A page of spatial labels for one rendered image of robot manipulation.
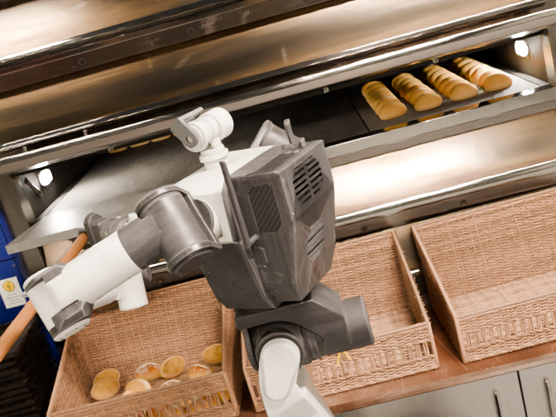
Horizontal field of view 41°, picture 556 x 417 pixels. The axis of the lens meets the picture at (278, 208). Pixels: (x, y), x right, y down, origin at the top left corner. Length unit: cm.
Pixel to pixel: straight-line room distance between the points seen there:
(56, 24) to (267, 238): 126
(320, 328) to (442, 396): 68
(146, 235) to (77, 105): 118
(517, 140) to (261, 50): 89
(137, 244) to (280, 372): 47
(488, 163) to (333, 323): 110
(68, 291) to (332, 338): 58
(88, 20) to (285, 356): 130
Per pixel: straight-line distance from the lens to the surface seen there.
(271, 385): 168
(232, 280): 156
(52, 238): 235
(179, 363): 259
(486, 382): 225
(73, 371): 261
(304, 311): 163
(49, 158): 243
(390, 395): 220
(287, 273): 150
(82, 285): 143
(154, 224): 140
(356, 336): 167
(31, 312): 176
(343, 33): 242
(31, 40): 252
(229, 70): 242
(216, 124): 158
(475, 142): 257
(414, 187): 253
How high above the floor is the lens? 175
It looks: 17 degrees down
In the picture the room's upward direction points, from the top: 16 degrees counter-clockwise
